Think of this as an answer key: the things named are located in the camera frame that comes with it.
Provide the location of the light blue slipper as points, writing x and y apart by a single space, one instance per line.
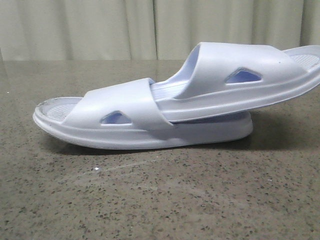
223 78
126 117

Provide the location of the beige curtain backdrop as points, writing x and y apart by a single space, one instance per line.
149 29

